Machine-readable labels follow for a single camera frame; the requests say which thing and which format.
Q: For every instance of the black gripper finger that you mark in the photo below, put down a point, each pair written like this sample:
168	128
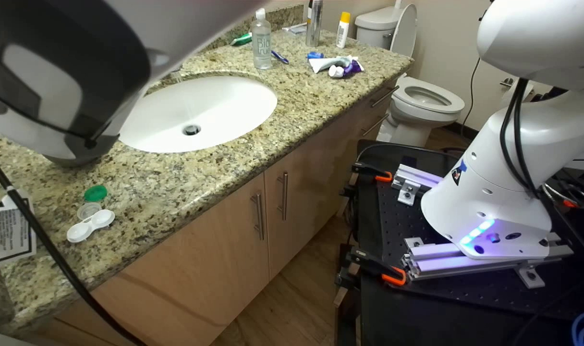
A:
120	64

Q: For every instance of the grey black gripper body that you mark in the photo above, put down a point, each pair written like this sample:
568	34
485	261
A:
189	20

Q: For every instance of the green tube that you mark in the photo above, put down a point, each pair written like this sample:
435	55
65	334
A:
241	40

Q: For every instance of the clear water bottle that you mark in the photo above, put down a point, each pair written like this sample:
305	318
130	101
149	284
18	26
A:
262	47

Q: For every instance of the white oval sink basin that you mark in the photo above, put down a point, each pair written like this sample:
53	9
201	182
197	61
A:
203	113

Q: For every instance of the blue pen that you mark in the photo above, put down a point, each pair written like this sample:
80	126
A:
280	59

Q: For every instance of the white flat packet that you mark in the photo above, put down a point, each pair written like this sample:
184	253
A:
295	28

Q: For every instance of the silver spray bottle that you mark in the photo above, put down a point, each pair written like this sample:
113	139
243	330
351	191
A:
314	26

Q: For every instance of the small blue container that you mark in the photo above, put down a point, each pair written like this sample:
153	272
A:
314	57

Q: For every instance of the green round lid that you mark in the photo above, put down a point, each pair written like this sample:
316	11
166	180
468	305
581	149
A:
95	193

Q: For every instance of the white toothpaste tube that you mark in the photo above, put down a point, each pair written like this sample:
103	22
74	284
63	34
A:
324	63

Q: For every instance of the yellow-capped white bottle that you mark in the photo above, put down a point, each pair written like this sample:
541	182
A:
343	34

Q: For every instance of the white contact lens case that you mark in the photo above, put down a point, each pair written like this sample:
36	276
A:
91	226

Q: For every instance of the purple toothpaste tube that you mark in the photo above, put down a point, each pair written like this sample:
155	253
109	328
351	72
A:
351	66

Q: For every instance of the wooden vanity cabinet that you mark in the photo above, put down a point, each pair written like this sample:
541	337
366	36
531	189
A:
203	266

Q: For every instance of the white toilet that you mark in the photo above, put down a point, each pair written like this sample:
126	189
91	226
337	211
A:
428	103

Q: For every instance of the orange black clamp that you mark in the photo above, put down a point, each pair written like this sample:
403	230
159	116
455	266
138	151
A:
395	278
385	178

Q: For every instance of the black robot table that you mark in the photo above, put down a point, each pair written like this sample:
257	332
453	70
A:
447	314

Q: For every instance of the short aluminium rail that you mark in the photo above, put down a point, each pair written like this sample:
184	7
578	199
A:
418	176

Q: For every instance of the long aluminium base rail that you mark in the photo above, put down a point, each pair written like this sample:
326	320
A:
447	262

